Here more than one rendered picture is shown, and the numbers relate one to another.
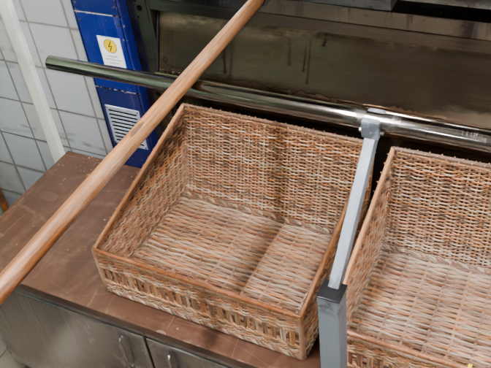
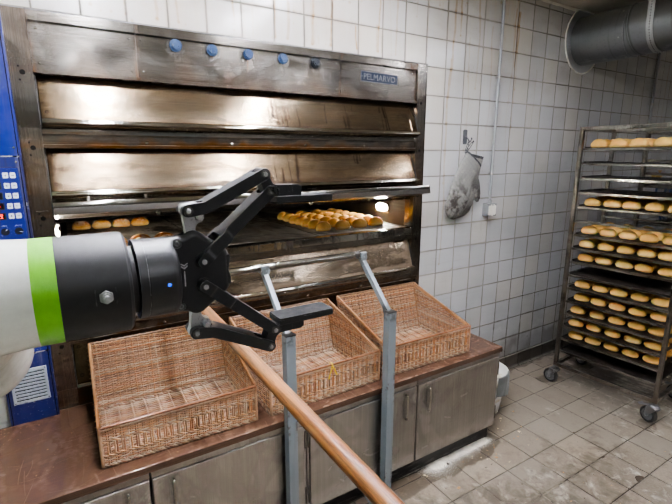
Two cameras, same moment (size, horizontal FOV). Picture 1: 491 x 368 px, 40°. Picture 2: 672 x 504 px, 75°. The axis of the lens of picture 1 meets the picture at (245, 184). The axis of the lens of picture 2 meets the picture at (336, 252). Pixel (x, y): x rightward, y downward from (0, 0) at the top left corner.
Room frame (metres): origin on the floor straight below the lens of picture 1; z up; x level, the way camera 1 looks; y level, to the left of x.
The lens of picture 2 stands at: (-0.11, 1.16, 1.60)
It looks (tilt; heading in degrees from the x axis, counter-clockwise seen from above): 12 degrees down; 298
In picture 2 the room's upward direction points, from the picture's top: straight up
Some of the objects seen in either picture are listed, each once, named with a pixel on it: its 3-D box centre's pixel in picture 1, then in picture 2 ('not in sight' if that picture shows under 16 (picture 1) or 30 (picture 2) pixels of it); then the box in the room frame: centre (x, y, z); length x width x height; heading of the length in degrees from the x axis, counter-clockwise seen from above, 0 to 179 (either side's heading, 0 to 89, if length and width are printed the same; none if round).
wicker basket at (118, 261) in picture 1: (237, 217); (171, 380); (1.23, 0.03, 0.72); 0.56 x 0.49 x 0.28; 58
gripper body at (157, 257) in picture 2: not in sight; (181, 272); (0.22, 0.86, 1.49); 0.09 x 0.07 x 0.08; 60
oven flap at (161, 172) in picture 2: not in sight; (270, 169); (1.16, -0.59, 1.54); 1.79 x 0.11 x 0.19; 59
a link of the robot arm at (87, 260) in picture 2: not in sight; (97, 283); (0.26, 0.92, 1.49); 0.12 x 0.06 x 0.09; 150
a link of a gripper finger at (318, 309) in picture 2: not in sight; (301, 312); (0.16, 0.74, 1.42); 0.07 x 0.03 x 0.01; 60
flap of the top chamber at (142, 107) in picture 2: not in sight; (268, 112); (1.16, -0.59, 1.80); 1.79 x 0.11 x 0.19; 59
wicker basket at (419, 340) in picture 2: not in sight; (401, 323); (0.62, -0.99, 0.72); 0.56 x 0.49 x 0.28; 58
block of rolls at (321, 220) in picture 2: not in sight; (328, 218); (1.24, -1.32, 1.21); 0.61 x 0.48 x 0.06; 149
